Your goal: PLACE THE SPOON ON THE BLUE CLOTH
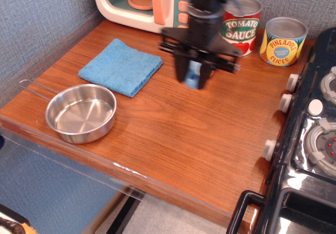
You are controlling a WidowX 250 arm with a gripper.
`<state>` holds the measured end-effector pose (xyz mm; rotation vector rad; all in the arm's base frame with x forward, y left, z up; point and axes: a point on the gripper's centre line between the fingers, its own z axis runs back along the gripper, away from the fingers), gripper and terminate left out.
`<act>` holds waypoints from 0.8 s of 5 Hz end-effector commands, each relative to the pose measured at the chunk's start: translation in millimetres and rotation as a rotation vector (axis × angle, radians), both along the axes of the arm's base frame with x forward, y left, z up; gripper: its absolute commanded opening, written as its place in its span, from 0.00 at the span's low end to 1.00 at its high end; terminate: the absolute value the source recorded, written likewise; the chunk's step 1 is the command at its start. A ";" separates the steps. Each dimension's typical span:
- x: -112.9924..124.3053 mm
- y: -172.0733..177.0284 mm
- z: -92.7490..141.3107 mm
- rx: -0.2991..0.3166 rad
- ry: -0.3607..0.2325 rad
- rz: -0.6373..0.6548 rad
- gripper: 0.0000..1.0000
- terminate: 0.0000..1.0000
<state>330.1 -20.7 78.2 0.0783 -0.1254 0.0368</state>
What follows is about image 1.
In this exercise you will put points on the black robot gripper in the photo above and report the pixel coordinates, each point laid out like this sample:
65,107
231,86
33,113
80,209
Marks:
200,42

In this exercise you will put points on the blue handled grey toy spoon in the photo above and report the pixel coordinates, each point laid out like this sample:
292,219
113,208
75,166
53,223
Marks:
192,77

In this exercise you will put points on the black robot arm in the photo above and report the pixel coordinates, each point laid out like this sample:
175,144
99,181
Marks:
199,49

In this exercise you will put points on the blue folded cloth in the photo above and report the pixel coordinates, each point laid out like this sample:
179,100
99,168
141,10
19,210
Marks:
121,69

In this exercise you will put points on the teal toy microwave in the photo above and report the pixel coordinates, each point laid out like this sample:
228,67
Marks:
148,15

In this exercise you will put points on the tomato sauce can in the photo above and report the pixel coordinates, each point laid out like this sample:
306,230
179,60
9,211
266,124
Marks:
240,24

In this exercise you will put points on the pineapple slices can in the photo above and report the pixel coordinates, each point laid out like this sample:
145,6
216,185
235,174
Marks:
283,41

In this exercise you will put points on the stainless steel pan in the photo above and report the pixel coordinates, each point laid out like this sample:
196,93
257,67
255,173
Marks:
80,114

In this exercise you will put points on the black toy stove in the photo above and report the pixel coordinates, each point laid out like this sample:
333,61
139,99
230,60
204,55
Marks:
300,195

